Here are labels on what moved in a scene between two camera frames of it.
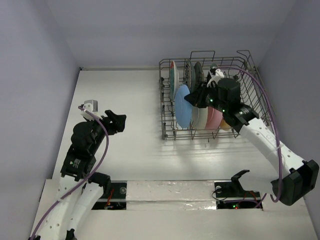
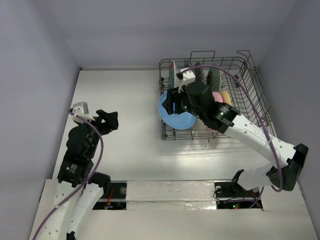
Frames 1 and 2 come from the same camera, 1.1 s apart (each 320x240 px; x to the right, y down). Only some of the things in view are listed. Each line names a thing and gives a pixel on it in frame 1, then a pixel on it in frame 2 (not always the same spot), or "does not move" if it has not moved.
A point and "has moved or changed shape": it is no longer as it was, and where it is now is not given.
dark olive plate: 198,74 does not move
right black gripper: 201,95 -> 176,103
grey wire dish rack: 205,98 does not move
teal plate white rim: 174,80 does not move
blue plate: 183,107 has moved or changed shape
